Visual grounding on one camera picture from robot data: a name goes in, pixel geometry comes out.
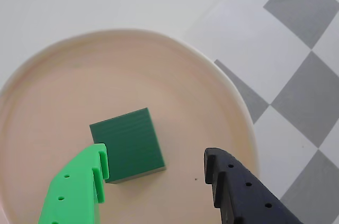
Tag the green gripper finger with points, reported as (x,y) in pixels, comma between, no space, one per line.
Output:
(74,195)

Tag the beige round plate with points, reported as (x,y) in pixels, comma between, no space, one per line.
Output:
(79,89)

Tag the grey white checkerboard mat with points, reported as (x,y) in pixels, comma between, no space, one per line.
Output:
(304,89)

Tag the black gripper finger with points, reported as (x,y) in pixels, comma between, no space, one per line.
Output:
(243,197)

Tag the dark green dice cube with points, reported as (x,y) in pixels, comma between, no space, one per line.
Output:
(132,142)

